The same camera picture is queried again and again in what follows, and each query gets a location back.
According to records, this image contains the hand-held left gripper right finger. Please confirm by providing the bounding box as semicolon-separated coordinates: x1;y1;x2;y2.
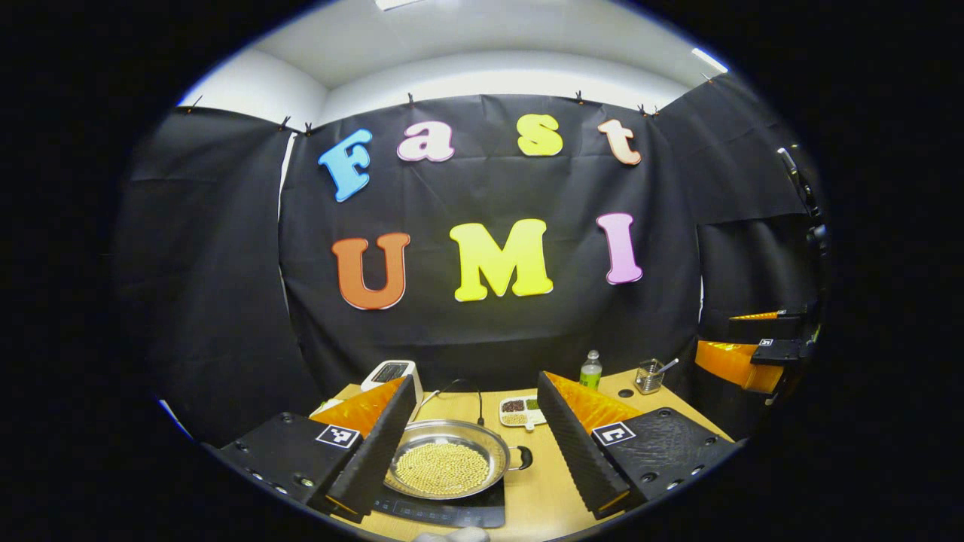
536;370;746;522

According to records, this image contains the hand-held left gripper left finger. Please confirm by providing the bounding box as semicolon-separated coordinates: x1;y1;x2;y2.
202;374;417;524

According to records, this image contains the pile of soybeans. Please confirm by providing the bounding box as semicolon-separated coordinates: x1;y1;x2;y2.
394;442;490;496

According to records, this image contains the stainless steel pot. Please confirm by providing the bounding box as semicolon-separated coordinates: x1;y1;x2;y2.
384;419;534;501

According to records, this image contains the black induction cooktop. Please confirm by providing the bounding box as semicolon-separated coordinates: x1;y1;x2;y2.
369;482;507;529

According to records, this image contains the white divided tray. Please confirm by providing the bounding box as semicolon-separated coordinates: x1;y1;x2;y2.
499;395;548;431

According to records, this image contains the white box appliance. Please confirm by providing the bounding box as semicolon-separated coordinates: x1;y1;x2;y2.
360;360;425;411

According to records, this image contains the narrow ceiling light panel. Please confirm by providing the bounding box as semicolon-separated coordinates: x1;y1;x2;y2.
691;47;730;75

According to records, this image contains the row of black cloth clips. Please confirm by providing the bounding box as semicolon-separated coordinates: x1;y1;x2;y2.
188;92;712;136

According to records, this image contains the wire mesh utensil holder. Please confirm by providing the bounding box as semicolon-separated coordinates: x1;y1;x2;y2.
635;358;666;395

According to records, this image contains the black power cable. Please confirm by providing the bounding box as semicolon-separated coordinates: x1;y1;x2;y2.
422;379;487;427

